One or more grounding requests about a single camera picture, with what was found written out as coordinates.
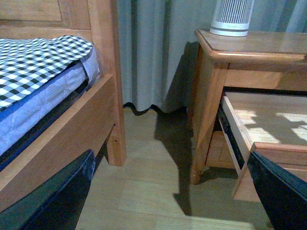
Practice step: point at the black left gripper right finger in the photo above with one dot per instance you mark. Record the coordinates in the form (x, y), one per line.
(282, 194)

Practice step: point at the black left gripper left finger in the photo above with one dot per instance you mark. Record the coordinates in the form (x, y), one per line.
(57, 203)

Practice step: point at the wooden drawer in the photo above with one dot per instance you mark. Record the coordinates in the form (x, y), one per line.
(274, 125)
(218, 153)

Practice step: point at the blue grey mattress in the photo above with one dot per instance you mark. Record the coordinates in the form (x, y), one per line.
(22, 123)

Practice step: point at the wooden nightstand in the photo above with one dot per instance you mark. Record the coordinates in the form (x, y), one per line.
(272, 61)

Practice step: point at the black white checkered blanket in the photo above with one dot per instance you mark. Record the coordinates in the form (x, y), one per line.
(27, 64)

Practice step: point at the white ribbed cylindrical device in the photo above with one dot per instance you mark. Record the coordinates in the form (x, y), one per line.
(232, 17)

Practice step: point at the grey-blue curtain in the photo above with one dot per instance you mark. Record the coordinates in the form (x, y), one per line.
(158, 49)

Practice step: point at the wooden bed frame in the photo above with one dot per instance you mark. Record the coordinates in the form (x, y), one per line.
(96, 118)

